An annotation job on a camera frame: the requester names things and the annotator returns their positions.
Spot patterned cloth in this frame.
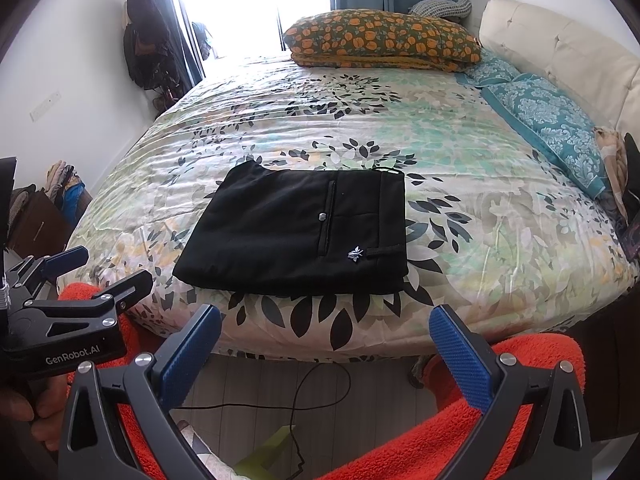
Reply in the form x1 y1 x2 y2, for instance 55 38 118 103
177 420 236 480

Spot dark hanging clothes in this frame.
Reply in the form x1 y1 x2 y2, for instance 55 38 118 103
122 0 176 92

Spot stack of colourful clothes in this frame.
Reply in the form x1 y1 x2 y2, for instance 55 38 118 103
46 160 93 213

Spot grey checkered cloth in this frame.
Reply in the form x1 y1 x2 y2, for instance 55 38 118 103
410 0 473 23

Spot white wall switch plate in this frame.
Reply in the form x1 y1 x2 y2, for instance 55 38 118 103
30 91 62 122

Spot green object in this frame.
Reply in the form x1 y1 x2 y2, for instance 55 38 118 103
232 425 296 478

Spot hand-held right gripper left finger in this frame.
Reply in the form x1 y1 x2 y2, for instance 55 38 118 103
60 304 223 480

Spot person's left hand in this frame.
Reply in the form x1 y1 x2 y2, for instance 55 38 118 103
0 375 71 453

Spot beige cloth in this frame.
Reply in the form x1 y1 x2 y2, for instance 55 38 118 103
592 127 628 221

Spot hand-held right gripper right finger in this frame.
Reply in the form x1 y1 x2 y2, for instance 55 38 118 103
428 304 593 480

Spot teal patterned pillow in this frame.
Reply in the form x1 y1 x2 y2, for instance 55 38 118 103
457 52 523 88
482 74 608 201

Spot black cable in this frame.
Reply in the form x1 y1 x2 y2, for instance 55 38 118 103
175 360 353 476

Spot orange fleece garment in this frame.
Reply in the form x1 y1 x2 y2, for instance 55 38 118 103
57 282 586 480

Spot brown wooden cabinet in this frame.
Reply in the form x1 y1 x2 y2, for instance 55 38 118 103
7 192 76 261

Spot white padded headboard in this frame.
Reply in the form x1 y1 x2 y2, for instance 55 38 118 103
477 0 640 133

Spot floral bedspread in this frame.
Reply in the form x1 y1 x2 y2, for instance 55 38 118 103
57 52 638 363

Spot black pants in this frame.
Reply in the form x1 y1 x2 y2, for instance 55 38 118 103
171 160 411 297

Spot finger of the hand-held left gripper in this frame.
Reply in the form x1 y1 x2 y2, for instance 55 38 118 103
60 269 153 315
5 245 90 304

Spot grey folded clothes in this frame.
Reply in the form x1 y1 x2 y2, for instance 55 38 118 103
10 184 38 221

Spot orange patterned pillow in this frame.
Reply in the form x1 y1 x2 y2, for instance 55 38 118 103
282 9 483 72

